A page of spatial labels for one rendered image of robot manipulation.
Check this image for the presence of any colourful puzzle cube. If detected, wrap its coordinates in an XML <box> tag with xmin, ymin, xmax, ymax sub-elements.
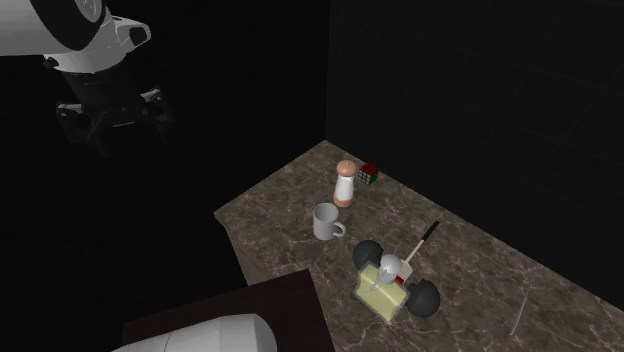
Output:
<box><xmin>357</xmin><ymin>162</ymin><xmax>381</xmax><ymax>187</ymax></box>

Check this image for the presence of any white wooden pepper mill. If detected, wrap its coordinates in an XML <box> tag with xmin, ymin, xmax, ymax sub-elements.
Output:
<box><xmin>332</xmin><ymin>159</ymin><xmax>359</xmax><ymax>209</ymax></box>

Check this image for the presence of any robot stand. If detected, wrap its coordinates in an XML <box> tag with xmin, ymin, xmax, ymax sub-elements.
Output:
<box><xmin>121</xmin><ymin>268</ymin><xmax>336</xmax><ymax>352</ymax></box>

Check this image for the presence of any white spatula with black handle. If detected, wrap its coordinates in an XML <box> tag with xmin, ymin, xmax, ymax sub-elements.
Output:
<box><xmin>393</xmin><ymin>219</ymin><xmax>441</xmax><ymax>287</ymax></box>

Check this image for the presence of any grey mug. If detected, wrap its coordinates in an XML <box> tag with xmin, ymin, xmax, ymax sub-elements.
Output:
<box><xmin>312</xmin><ymin>202</ymin><xmax>348</xmax><ymax>243</ymax></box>

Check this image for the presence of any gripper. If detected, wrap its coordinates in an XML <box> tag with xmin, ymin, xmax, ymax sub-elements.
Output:
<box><xmin>54</xmin><ymin>62</ymin><xmax>176</xmax><ymax>149</ymax></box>

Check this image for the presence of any black ball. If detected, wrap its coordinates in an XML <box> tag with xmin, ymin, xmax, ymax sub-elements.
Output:
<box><xmin>352</xmin><ymin>239</ymin><xmax>385</xmax><ymax>271</ymax></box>
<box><xmin>405</xmin><ymin>278</ymin><xmax>442</xmax><ymax>319</ymax></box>

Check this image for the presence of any pale yellow square container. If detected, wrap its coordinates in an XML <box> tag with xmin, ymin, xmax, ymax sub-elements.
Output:
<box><xmin>353</xmin><ymin>261</ymin><xmax>410</xmax><ymax>323</ymax></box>

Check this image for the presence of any grey butter knife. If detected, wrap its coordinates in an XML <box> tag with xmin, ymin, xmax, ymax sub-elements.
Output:
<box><xmin>508</xmin><ymin>279</ymin><xmax>534</xmax><ymax>338</ymax></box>

